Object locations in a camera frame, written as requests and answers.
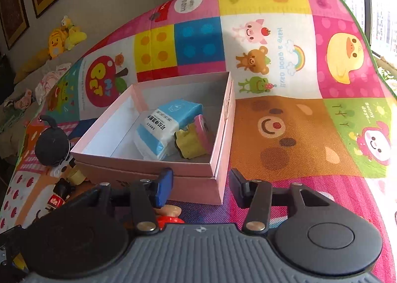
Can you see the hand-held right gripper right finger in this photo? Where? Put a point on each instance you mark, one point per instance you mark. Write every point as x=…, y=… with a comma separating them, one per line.
x=238, y=187

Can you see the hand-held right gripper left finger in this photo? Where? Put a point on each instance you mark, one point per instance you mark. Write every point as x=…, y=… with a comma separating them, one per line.
x=164, y=188

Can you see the pink cardboard box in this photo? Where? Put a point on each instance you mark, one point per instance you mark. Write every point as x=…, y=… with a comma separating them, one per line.
x=192, y=187

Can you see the red plastic toy figure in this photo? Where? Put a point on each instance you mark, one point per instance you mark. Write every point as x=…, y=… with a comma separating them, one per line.
x=169, y=218

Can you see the blue white tissue pack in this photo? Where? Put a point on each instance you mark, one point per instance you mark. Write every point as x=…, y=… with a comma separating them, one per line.
x=164, y=129

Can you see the pink tape roll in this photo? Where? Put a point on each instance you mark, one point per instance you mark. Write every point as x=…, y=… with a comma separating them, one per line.
x=202, y=129

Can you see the small cola bottle toy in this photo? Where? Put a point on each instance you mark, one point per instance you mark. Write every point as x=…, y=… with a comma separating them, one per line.
x=57, y=199

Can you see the colourful cartoon play mat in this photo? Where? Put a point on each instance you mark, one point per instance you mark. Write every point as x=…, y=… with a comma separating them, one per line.
x=294, y=134

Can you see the black plush cat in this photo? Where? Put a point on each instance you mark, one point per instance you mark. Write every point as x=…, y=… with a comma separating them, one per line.
x=51, y=143

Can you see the small pink cloth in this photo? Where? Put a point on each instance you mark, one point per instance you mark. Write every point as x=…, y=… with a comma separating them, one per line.
x=20, y=101

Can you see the pink white patterned cloth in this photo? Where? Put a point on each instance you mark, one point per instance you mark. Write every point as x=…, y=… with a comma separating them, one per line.
x=51, y=81

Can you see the grey sofa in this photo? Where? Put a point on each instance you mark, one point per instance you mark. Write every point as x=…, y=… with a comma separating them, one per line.
x=28, y=86

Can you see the yellow plush dog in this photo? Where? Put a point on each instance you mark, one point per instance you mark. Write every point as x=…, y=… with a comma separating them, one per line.
x=74, y=33

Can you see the yellow pillow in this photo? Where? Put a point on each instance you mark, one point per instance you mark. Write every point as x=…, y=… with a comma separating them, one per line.
x=34, y=64

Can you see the yellow orange plush duck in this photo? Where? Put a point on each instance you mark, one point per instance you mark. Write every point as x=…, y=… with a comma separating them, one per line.
x=56, y=44

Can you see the black window frame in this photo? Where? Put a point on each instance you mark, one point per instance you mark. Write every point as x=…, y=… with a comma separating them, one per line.
x=367, y=7

